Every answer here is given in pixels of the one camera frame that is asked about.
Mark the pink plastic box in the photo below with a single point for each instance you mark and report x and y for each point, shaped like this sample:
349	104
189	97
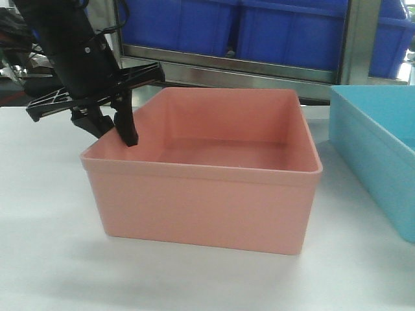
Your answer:
229	168

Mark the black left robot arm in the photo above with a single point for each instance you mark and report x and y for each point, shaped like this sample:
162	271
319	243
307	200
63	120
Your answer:
59	26

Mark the light blue plastic box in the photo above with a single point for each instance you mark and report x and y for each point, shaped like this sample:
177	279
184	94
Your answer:
372	128

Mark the black office chair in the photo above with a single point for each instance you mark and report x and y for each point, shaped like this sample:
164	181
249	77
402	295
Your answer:
39	87

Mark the blue bin far right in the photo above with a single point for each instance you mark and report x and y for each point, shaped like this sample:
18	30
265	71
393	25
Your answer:
394	34

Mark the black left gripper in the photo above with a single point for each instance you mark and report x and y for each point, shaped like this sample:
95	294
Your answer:
91	76

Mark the steel flow rack shelf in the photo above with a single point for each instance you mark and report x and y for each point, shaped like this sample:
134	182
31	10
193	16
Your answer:
312	85

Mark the blue storage bin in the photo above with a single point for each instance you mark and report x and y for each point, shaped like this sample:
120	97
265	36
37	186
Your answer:
200	27
304	34

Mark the blue storage bin right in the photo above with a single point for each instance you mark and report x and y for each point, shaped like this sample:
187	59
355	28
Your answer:
304	34

